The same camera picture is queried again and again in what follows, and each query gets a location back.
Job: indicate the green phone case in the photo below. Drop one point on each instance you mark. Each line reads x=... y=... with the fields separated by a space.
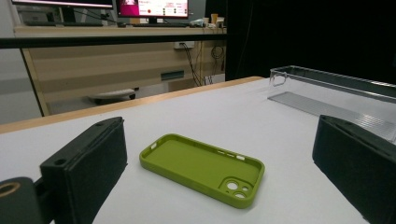
x=186 y=161

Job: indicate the clear plastic tray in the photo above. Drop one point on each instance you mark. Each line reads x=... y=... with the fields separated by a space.
x=311 y=105

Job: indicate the monitor with pink screen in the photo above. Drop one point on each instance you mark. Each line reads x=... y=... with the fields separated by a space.
x=152 y=7

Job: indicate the black horizontal frame bar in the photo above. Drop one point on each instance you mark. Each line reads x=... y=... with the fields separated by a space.
x=93 y=41

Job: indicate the white cup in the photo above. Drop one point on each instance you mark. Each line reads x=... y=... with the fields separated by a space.
x=220 y=22

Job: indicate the black curtain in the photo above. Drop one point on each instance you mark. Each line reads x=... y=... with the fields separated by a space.
x=311 y=31

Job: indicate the wooden desk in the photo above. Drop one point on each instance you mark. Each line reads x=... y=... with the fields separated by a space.
x=93 y=68

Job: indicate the black keyboard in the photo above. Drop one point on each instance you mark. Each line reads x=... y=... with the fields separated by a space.
x=162 y=25
x=62 y=23

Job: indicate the white cabinet panel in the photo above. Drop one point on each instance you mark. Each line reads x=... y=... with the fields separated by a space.
x=15 y=87

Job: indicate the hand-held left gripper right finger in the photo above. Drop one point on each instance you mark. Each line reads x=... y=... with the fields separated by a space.
x=358 y=165

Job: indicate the white power socket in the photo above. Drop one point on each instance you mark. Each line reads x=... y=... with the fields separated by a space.
x=179 y=45

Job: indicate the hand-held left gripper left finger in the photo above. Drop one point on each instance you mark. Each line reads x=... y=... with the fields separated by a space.
x=84 y=168

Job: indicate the brown paper cup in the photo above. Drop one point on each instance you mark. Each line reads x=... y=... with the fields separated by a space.
x=214 y=18

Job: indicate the dark computer monitor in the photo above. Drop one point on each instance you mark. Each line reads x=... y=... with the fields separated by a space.
x=62 y=3

